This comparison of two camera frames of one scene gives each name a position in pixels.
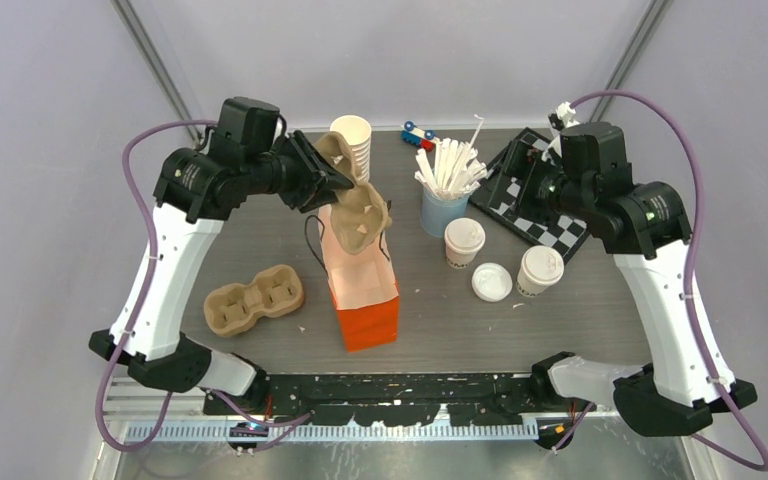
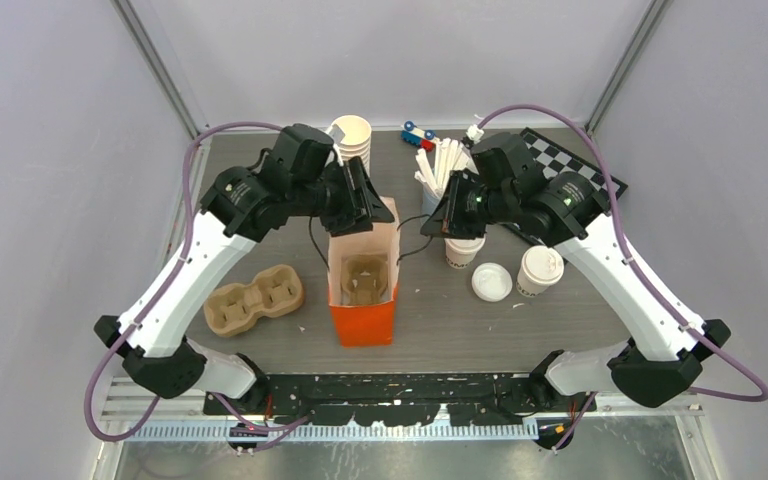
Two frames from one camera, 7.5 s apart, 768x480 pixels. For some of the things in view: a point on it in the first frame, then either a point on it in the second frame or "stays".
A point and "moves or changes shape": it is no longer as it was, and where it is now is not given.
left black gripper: [319, 183] -> [361, 206]
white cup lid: [491, 282] stays
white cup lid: [542, 265] stays
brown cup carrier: [359, 213] moves or changes shape
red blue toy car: [417, 136] stays
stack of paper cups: [357, 131] stays
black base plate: [397, 398] stays
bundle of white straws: [457, 171] stays
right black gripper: [524, 160] -> [447, 221]
